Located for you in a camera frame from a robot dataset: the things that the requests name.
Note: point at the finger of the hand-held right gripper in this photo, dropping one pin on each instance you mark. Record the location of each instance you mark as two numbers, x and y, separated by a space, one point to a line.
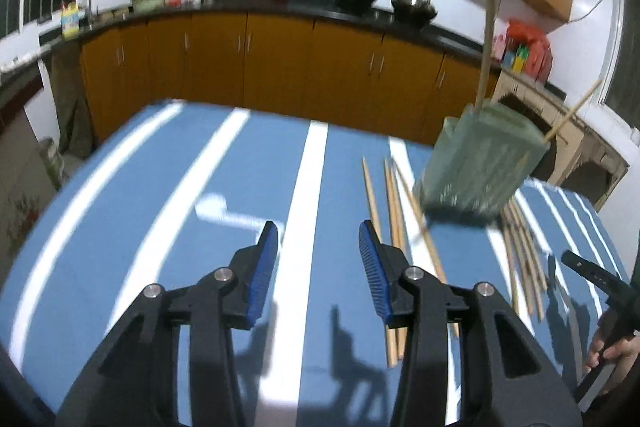
595 269

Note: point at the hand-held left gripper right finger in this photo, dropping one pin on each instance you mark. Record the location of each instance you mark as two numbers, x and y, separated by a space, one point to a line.
372 267

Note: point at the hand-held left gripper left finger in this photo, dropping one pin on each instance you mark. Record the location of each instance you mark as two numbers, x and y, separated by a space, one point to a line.
264 267

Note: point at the wooden chopstick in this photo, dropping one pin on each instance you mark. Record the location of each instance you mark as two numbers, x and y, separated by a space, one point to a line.
398 217
486 52
370 197
575 109
425 237
391 197

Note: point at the bundle of wooden chopsticks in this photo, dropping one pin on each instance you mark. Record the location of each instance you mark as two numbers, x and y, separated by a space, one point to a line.
522 252

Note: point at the green perforated utensil holder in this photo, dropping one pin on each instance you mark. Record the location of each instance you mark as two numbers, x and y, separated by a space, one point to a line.
475 162

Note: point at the person's right hand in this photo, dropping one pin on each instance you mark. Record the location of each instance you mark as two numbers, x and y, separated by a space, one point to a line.
627 357

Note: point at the blue striped tablecloth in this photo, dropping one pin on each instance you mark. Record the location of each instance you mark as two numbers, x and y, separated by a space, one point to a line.
150 207

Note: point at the orange lower kitchen cabinets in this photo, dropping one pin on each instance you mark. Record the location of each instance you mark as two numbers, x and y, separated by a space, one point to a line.
280 62

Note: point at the dark framed window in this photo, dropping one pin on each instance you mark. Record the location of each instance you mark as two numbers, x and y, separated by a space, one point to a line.
625 52

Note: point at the colourful small bottles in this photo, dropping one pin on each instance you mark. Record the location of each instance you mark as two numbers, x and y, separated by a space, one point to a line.
520 58

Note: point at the red bags pile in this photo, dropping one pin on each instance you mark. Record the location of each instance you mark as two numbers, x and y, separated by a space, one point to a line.
537 47

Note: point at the black kitchen countertop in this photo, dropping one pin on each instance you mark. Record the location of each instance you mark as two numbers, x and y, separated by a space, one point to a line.
300 4

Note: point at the yellow detergent bottle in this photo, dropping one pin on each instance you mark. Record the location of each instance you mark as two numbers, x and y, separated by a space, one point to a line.
71 21

